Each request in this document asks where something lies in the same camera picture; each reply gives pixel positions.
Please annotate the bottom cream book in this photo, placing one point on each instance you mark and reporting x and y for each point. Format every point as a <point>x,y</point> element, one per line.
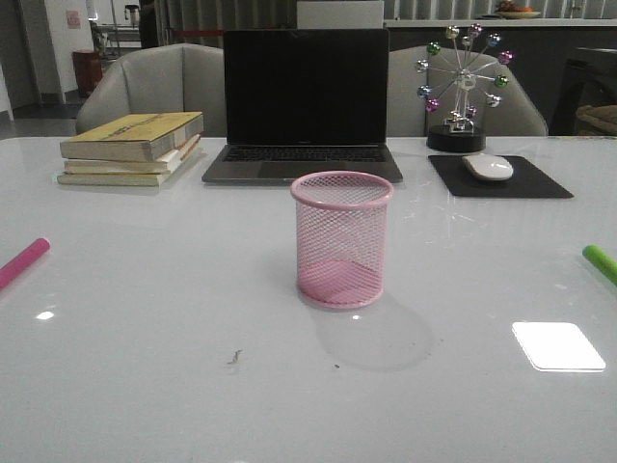
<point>140,180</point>

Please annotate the fruit bowl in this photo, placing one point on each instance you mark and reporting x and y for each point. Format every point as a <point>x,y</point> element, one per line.
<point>512,10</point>

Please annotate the red bin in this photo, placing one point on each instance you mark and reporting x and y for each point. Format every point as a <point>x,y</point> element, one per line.
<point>88,71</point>

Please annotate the top yellow book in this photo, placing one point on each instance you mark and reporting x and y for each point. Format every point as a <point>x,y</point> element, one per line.
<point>134,137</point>

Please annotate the black mouse pad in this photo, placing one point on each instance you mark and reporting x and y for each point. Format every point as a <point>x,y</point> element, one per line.
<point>527,181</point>

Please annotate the ferris wheel desk ornament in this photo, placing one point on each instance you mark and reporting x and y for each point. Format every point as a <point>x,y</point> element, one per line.
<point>458,132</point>

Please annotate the grey laptop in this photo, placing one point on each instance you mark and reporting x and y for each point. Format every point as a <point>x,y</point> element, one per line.
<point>301,101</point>

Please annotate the pink mesh pen holder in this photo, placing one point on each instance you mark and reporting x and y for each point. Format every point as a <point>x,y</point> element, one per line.
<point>341,221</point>

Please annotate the left grey armchair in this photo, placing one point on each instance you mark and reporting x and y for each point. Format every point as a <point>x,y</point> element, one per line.
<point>172,78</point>

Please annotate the pink marker pen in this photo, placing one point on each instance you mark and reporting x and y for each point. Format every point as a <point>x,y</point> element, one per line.
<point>16,266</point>

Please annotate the right grey armchair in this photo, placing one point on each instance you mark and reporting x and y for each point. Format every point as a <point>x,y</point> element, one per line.
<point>501,112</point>

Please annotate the green marker pen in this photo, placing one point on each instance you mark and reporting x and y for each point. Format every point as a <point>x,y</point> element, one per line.
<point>602,261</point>

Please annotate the middle cream book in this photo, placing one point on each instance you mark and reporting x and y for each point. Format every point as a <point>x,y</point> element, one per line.
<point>164,164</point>

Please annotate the white computer mouse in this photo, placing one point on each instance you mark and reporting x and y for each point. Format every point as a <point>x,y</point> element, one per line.
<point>488,167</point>

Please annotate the cream book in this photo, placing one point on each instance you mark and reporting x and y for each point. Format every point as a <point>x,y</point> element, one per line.
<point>164,164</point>
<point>140,180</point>

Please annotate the grey armchair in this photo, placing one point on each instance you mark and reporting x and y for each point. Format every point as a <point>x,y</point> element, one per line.
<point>501,112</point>
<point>172,78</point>

